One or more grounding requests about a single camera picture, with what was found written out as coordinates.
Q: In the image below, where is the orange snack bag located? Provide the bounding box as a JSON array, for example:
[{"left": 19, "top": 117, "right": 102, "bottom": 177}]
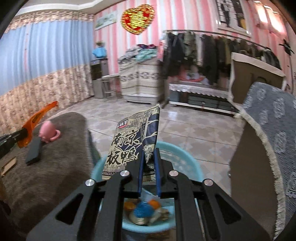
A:
[{"left": 17, "top": 101, "right": 58, "bottom": 148}]

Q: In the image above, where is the blue plastic bag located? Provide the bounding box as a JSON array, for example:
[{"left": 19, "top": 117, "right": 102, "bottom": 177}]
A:
[{"left": 133, "top": 201, "right": 154, "bottom": 218}]

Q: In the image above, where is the patterned duck snack packet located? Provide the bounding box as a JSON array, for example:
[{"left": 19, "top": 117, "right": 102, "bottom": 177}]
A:
[{"left": 102, "top": 104, "right": 161, "bottom": 182}]

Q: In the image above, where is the cream round bowl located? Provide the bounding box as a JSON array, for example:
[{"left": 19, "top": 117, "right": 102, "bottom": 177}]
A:
[{"left": 129, "top": 212, "right": 149, "bottom": 225}]

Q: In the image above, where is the brown cardboard tray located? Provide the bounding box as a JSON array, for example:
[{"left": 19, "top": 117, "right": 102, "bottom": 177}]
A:
[{"left": 1, "top": 157, "right": 17, "bottom": 177}]

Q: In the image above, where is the black notebook case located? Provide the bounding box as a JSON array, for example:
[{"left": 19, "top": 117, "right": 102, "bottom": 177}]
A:
[{"left": 25, "top": 137, "right": 43, "bottom": 165}]

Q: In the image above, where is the pink pig-shaped mug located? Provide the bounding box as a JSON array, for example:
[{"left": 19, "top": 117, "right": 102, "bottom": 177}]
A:
[{"left": 39, "top": 120, "right": 61, "bottom": 143}]

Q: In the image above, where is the brown shaggy table cover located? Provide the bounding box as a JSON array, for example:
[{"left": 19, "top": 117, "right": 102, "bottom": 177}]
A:
[{"left": 1, "top": 112, "right": 96, "bottom": 240}]

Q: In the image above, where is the light blue plastic basket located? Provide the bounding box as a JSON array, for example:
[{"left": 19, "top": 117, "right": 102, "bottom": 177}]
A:
[{"left": 90, "top": 141, "right": 205, "bottom": 234}]

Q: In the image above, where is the blue and floral curtain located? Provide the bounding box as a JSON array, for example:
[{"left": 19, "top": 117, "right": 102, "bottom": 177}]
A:
[{"left": 1, "top": 11, "right": 94, "bottom": 134}]

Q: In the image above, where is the low tv stand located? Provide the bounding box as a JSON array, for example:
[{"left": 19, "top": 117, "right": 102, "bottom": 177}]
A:
[{"left": 168, "top": 81, "right": 239, "bottom": 115}]

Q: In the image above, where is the black water dispenser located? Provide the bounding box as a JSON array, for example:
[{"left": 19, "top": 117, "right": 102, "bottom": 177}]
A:
[{"left": 90, "top": 58, "right": 109, "bottom": 99}]

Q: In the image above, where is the small metal stool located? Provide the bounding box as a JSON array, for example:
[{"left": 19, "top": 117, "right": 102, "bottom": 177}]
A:
[{"left": 99, "top": 74, "right": 119, "bottom": 101}]

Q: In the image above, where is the blue floral lace cloth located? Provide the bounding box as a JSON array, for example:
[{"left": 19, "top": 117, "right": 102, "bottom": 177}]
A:
[{"left": 240, "top": 82, "right": 295, "bottom": 238}]

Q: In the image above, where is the blue covered water bottle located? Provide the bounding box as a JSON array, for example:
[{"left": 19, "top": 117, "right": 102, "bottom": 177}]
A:
[{"left": 92, "top": 41, "right": 107, "bottom": 59}]

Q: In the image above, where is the cabinet with patterned cloth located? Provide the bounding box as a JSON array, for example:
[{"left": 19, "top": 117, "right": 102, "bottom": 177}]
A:
[{"left": 119, "top": 57, "right": 164, "bottom": 105}]

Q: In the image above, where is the brown sofa chair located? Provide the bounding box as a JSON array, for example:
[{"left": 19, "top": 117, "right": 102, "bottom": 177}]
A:
[{"left": 227, "top": 52, "right": 287, "bottom": 110}]

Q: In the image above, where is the framed landscape picture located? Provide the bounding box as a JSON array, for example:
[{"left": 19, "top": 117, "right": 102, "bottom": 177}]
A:
[{"left": 95, "top": 11, "right": 117, "bottom": 30}]

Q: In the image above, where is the clothes rack with garments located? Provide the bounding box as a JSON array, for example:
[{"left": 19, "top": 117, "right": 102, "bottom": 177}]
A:
[{"left": 159, "top": 31, "right": 281, "bottom": 85}]

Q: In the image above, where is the pile of folded clothes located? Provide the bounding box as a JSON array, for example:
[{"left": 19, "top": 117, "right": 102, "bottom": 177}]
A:
[{"left": 118, "top": 44, "right": 158, "bottom": 64}]

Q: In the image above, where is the red gold heart decoration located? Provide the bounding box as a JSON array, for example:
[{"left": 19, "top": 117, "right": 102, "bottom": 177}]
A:
[{"left": 120, "top": 4, "right": 155, "bottom": 35}]

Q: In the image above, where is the framed wedding photo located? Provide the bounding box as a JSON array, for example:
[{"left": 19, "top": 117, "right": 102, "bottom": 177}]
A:
[{"left": 214, "top": 0, "right": 251, "bottom": 38}]

